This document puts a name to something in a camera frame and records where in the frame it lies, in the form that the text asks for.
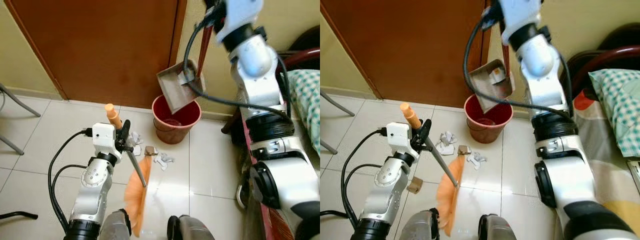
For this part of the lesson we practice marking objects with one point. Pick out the small crumpled white paper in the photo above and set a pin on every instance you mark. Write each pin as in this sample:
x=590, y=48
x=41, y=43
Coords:
x=476, y=159
x=164, y=160

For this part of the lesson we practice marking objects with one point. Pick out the brown cardboard piece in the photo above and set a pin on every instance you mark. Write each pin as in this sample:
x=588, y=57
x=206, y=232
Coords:
x=414, y=186

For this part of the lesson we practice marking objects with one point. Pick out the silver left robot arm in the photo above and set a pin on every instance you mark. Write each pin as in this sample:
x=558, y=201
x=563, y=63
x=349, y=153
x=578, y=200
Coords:
x=382, y=185
x=92, y=185

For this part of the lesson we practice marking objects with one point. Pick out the green checkered pillow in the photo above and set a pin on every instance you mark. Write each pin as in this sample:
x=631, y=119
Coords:
x=305, y=100
x=617, y=105

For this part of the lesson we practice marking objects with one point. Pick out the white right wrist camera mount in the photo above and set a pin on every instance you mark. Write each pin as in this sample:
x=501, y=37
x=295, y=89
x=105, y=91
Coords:
x=520, y=15
x=240, y=15

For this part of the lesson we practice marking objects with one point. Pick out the dark red bed frame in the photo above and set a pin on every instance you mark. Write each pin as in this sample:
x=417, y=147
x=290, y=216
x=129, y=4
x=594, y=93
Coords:
x=605, y=52
x=302, y=52

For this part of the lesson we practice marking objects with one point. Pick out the red plastic bucket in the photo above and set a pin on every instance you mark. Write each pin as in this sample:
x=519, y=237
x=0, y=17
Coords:
x=172, y=127
x=487, y=129

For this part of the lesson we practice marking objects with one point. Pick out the white paper in dustpan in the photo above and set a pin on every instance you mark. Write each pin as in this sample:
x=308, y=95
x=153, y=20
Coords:
x=187, y=76
x=498, y=75

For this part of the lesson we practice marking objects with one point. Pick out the large crumpled white paper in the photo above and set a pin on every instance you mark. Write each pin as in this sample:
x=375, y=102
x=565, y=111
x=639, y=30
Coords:
x=135, y=140
x=446, y=142

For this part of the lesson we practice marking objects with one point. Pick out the grey metal chair legs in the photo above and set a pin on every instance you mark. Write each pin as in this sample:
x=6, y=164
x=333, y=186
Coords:
x=17, y=102
x=335, y=105

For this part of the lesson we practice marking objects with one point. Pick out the grey robot leg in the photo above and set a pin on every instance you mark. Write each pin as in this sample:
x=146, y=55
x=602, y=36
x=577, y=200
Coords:
x=197, y=230
x=500, y=229
x=115, y=227
x=420, y=227

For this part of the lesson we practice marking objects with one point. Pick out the black floor bar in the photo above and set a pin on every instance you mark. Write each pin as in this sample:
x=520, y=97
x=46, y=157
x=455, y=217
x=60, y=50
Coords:
x=329, y=213
x=17, y=215

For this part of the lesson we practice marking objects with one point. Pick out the grey left robot leg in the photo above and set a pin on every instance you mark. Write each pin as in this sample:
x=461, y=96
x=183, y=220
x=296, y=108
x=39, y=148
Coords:
x=420, y=227
x=115, y=227

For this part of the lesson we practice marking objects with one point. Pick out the small brown cardboard scrap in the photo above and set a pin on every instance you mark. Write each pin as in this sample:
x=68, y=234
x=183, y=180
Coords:
x=464, y=149
x=150, y=150

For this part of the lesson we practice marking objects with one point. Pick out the brown wooden door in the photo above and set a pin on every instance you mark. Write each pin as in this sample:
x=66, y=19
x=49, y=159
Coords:
x=400, y=50
x=100, y=50

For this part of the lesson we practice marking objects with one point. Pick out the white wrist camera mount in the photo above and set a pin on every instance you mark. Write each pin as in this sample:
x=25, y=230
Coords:
x=397, y=135
x=240, y=15
x=104, y=136
x=520, y=15

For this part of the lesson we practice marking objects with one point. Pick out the orange broom with metal shaft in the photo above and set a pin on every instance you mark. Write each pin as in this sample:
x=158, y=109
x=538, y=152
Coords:
x=448, y=195
x=136, y=197

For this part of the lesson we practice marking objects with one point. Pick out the grey right robot leg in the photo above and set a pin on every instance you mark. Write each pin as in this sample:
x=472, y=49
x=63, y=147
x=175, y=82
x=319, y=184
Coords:
x=500, y=229
x=197, y=230

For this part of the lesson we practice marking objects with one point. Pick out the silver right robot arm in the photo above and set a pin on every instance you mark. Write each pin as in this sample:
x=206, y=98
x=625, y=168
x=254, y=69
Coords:
x=280, y=175
x=565, y=175

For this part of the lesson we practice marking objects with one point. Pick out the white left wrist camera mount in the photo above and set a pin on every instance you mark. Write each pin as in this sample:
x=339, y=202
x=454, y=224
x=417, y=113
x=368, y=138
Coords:
x=397, y=135
x=104, y=136

